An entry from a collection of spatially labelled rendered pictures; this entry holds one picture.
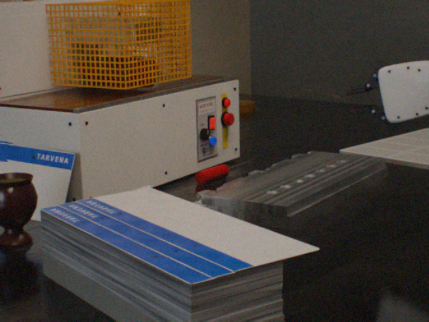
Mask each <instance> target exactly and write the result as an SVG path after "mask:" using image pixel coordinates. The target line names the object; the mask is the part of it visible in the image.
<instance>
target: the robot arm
mask: <svg viewBox="0 0 429 322"><path fill-rule="evenodd" d="M374 88H380V94H381V98H382V102H383V105H380V106H377V105H374V104H372V105H366V106H361V107H355V108H352V109H350V113H354V112H356V113H357V116H358V115H362V114H370V113H371V114H374V115H376V116H377V117H378V118H380V120H381V121H383V122H384V123H385V125H386V126H387V128H388V129H389V130H394V129H396V128H397V126H399V125H401V124H402V123H403V122H404V121H410V120H413V119H419V118H422V117H425V116H429V61H414V62H408V63H400V64H393V63H388V62H386V61H381V60H379V61H376V63H375V69H374V72H373V73H372V76H371V77H370V79H369V80H368V82H367V83H366V84H363V85H359V86H353V87H351V89H352V90H350V91H346V95H347V96H349V95H356V94H359V93H362V92H367V91H370V90H371V89H374Z"/></svg>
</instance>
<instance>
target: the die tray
mask: <svg viewBox="0 0 429 322"><path fill-rule="evenodd" d="M340 154H344V155H358V156H366V157H379V158H385V159H386V163H390V164H398V165H406V166H411V167H419V168H424V169H429V128H426V129H422V130H417V131H414V132H409V133H406V134H401V135H396V136H395V137H390V138H387V139H381V140H378V141H373V142H368V143H365V144H360V145H359V146H354V147H351V148H345V149H341V150H340Z"/></svg>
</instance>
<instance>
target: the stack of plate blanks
mask: <svg viewBox="0 0 429 322"><path fill-rule="evenodd" d="M40 213H41V238H42V242H43V253H42V257H43V274H44V275H46V276H47V277H48V278H50V279H52V280H54V281H56V282H57V283H58V284H59V285H61V286H63V287H64V288H66V289H67V290H69V291H71V293H73V294H75V295H77V296H78V297H81V298H82V299H83V300H85V302H87V303H90V304H91V305H92V306H94V307H96V308H98V310H100V311H102V312H103V313H105V314H107V315H108V316H110V317H112V319H114V320H116V321H117V322H284V314H283V299H282V287H283V272H282V271H283V261H279V262H275V263H271V264H268V265H266V266H260V267H258V268H253V269H249V270H245V271H242V272H237V273H234V274H231V275H226V276H223V277H218V278H210V277H207V276H205V275H203V274H201V273H199V272H197V271H195V270H192V269H191V268H188V267H186V266H183V265H181V263H178V262H176V261H173V260H171V259H169V258H167V257H164V256H163V255H161V254H159V253H157V252H155V251H152V250H149V249H147V248H146V247H145V246H143V245H139V244H138V243H135V242H134V241H131V240H128V239H127V238H125V237H123V236H121V235H119V234H116V233H113V232H112V231H109V229H105V228H104V227H102V226H99V225H97V224H94V223H92V222H91V221H89V220H87V219H85V218H83V217H80V216H78V215H76V214H74V213H72V212H70V211H68V210H66V209H63V208H61V207H59V206H52V207H48V208H42V209H40Z"/></svg>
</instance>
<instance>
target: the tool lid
mask: <svg viewBox="0 0 429 322"><path fill-rule="evenodd" d="M385 166H386V159H385V158H379V157H366V156H358V155H344V154H336V153H330V152H323V151H309V152H308V154H307V155H300V156H298V157H295V158H292V159H286V160H282V161H281V162H279V163H277V164H274V165H272V167H270V168H267V169H266V171H265V172H257V173H255V174H251V175H249V176H247V177H244V178H243V177H240V178H237V179H236V180H233V181H230V182H228V183H224V184H223V186H221V187H220V188H217V189H216V191H215V192H212V193H210V192H206V193H204V194H202V204H205V205H210V206H219V207H224V208H233V209H239V210H247V211H256V212H262V213H266V214H272V215H280V216H285V217H287V216H289V215H291V214H293V213H294V212H296V211H298V210H300V209H302V208H305V207H307V206H309V205H310V204H312V203H314V202H316V201H318V200H321V199H323V198H325V197H327V196H328V195H329V194H332V193H333V192H336V191H338V190H340V189H342V188H343V187H345V186H347V185H350V184H351V183H354V182H356V181H358V180H359V179H361V178H363V177H365V176H368V175H369V174H371V173H374V172H375V171H377V170H378V169H380V168H383V167H385Z"/></svg>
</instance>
